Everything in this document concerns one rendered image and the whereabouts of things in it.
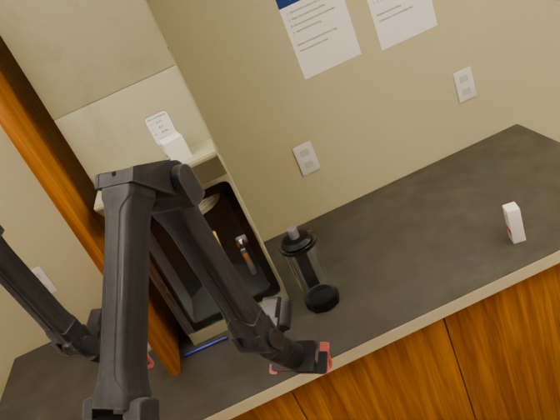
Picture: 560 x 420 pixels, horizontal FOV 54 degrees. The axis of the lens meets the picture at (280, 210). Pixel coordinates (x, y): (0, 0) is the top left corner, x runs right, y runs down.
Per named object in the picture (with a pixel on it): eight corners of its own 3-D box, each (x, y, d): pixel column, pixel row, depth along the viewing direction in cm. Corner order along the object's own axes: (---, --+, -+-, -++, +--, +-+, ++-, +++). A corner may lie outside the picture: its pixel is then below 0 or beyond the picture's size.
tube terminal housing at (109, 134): (188, 300, 187) (67, 97, 152) (273, 260, 188) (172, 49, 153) (193, 346, 165) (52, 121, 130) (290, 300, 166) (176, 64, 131)
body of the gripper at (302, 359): (277, 342, 123) (261, 335, 117) (318, 342, 118) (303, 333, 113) (274, 372, 120) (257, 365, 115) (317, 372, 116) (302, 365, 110)
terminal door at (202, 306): (189, 333, 163) (122, 227, 144) (282, 290, 163) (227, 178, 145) (189, 335, 162) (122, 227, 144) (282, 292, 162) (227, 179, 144)
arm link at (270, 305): (231, 346, 106) (269, 344, 102) (237, 289, 111) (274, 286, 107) (261, 358, 115) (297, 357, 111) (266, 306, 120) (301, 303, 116)
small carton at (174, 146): (169, 162, 136) (158, 141, 133) (187, 152, 137) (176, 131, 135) (174, 166, 132) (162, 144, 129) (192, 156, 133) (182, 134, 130)
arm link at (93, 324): (55, 350, 129) (81, 349, 125) (67, 302, 134) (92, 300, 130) (92, 360, 138) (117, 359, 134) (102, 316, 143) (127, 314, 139)
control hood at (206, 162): (116, 222, 144) (96, 190, 139) (227, 170, 144) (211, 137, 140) (112, 242, 133) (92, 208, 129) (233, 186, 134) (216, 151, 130)
